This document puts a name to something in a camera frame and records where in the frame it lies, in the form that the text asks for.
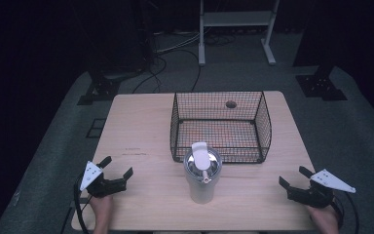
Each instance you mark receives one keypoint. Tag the white tumbler with lid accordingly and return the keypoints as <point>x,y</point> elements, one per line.
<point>203,177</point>

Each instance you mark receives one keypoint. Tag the black stand base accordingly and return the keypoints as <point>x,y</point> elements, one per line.
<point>102,89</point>
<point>321,86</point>

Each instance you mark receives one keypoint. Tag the white metal stand frame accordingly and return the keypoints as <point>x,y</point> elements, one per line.
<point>237,19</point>

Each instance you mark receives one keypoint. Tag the person's left hand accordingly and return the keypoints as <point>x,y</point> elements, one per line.
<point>102,208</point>

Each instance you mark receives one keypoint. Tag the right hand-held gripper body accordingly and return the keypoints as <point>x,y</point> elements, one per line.
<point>316,195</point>

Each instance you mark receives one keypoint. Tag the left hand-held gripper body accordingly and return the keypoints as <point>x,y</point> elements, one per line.
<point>92,182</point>

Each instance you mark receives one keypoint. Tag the person's right hand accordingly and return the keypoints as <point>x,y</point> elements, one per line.
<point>324,219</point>

